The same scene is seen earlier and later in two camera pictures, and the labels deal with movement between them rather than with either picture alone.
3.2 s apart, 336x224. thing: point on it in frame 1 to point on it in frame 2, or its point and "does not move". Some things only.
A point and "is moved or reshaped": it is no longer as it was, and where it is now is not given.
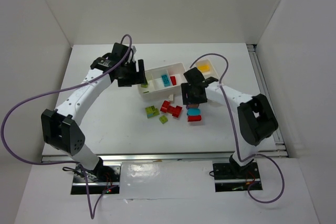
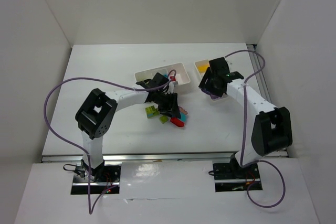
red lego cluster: x=167 y=108 is moved or reshaped
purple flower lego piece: x=191 y=106 to x=182 y=110
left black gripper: x=141 y=71 to x=170 y=104
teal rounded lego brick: x=193 y=112 to x=183 y=117
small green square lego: x=163 y=119 does not move
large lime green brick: x=151 y=112 does not move
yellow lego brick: x=203 y=67 does not move
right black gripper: x=194 y=98 to x=206 y=86
